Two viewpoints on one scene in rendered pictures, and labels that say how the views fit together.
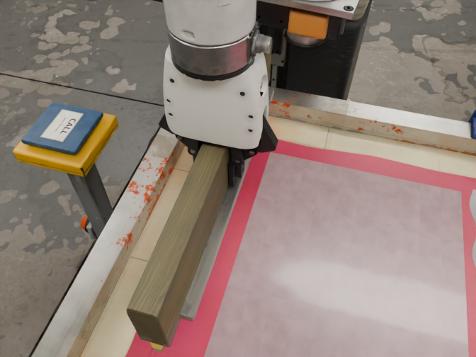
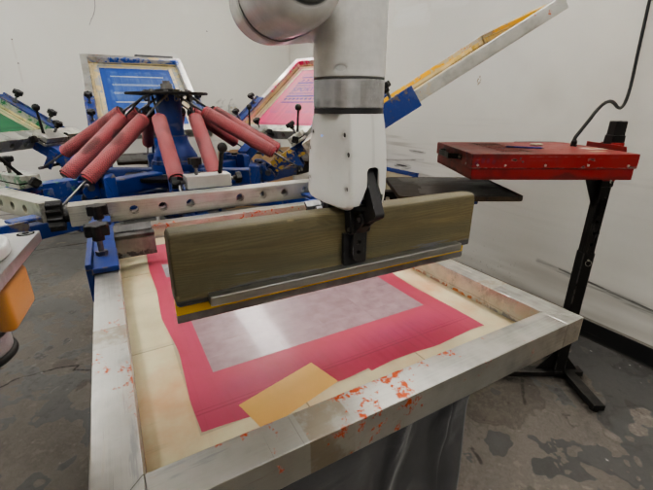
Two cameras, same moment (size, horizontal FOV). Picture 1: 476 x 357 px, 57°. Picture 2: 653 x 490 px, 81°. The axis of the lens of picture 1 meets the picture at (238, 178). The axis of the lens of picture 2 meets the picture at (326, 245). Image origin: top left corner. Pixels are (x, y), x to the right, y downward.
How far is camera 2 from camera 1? 77 cm
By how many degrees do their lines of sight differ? 99
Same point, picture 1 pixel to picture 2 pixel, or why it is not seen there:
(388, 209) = not seen: hidden behind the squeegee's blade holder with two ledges
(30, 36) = not seen: outside the picture
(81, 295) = (504, 338)
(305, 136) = (161, 363)
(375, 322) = not seen: hidden behind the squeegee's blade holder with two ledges
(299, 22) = (17, 296)
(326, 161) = (192, 335)
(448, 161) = (139, 291)
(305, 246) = (300, 308)
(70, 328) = (520, 327)
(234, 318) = (388, 306)
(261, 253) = (332, 320)
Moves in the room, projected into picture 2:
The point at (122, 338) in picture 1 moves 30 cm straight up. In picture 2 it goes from (476, 333) to (512, 110)
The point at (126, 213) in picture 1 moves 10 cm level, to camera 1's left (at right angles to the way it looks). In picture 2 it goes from (429, 370) to (527, 421)
